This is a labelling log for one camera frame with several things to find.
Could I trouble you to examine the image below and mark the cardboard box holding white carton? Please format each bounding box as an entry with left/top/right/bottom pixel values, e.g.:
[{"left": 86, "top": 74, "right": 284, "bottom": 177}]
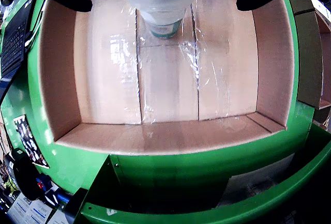
[{"left": 288, "top": 0, "right": 331, "bottom": 33}]

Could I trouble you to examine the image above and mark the open cardboard box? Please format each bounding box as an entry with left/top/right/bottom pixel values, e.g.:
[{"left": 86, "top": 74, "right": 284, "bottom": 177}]
[{"left": 294, "top": 11, "right": 331, "bottom": 111}]

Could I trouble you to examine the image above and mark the black laptop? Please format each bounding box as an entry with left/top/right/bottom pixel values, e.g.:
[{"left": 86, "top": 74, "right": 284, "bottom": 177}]
[{"left": 0, "top": 0, "right": 37, "bottom": 100}]

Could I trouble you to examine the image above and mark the printed paper sheet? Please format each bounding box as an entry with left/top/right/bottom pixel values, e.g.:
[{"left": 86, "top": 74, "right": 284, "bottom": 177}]
[{"left": 7, "top": 192, "right": 52, "bottom": 224}]

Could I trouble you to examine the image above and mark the green metal shelf unit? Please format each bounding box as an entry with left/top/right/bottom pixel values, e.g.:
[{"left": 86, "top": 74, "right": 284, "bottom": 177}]
[{"left": 69, "top": 124, "right": 331, "bottom": 224}]

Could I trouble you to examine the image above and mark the black patterned sticker sheet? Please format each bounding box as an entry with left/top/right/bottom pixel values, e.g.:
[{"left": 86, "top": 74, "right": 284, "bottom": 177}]
[{"left": 13, "top": 114, "right": 50, "bottom": 169}]

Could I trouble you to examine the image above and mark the black box device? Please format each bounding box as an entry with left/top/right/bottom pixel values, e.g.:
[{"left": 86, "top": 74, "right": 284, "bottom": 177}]
[{"left": 63, "top": 187, "right": 88, "bottom": 224}]

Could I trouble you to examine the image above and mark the blue red small toy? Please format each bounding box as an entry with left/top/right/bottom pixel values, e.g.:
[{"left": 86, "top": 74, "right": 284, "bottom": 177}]
[{"left": 36, "top": 174, "right": 52, "bottom": 191}]

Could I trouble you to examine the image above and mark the large shallow cardboard tray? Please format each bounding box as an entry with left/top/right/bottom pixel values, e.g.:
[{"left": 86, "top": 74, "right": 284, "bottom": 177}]
[{"left": 38, "top": 0, "right": 295, "bottom": 155}]

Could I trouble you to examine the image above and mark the black label printer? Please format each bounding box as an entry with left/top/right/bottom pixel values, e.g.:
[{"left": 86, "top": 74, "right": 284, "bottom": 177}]
[{"left": 12, "top": 154, "right": 39, "bottom": 201}]

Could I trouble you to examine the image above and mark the grey paper sheet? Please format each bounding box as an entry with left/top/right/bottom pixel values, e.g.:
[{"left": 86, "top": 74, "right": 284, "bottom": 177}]
[{"left": 217, "top": 154, "right": 295, "bottom": 208}]

